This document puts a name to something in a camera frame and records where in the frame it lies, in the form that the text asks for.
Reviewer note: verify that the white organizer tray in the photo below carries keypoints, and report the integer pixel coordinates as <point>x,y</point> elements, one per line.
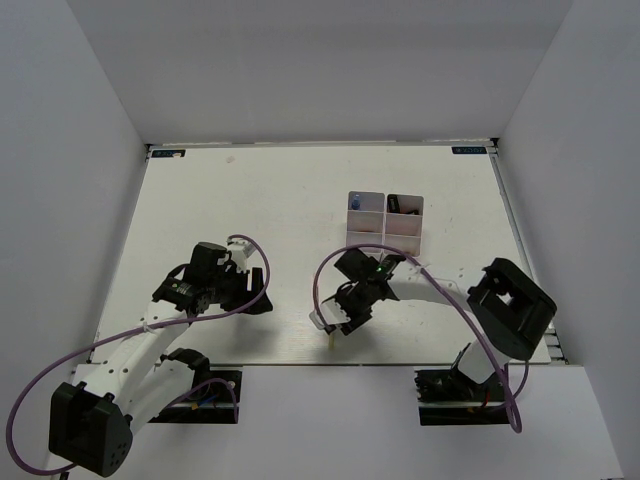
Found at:
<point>366,226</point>
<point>404,231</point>

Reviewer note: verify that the left blue table label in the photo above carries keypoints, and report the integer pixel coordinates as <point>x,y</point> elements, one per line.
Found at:
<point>167,153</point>

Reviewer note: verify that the aluminium table edge rail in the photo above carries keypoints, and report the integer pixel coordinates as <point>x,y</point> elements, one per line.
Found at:
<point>550,339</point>

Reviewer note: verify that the blue table label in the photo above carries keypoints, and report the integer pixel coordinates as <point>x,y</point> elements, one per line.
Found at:
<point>167,153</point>
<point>469,150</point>

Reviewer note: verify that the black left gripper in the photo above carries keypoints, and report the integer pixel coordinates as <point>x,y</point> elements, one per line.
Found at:
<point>230,269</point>

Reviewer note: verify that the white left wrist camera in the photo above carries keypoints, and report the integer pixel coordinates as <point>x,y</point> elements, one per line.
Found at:
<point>240,251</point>

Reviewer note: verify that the white left organizer tray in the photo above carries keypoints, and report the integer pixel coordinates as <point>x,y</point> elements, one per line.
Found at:
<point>366,226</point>

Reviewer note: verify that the white right organizer tray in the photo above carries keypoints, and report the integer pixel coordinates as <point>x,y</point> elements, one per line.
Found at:
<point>404,231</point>

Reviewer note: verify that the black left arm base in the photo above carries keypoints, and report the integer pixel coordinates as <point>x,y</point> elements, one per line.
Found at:
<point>217,399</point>

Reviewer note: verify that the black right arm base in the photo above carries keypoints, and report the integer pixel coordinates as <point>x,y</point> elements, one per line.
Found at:
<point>446,398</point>

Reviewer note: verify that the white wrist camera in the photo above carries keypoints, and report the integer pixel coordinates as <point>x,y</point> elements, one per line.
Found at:
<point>240,251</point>
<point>329,317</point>

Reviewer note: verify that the right blue table label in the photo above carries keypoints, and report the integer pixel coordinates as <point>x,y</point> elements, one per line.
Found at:
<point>469,150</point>

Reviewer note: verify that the black pink highlighter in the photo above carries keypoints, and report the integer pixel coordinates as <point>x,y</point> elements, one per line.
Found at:
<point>393,204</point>

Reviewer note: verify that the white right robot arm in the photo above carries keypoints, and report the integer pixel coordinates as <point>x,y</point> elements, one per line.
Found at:
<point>509,313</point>

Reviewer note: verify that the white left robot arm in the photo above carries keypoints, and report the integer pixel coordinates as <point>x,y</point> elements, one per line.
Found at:
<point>93,421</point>

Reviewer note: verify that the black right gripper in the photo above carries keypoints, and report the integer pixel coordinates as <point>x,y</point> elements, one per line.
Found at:
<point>356,320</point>

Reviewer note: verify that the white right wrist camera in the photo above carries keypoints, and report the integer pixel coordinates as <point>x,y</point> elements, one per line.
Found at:
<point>329,317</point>

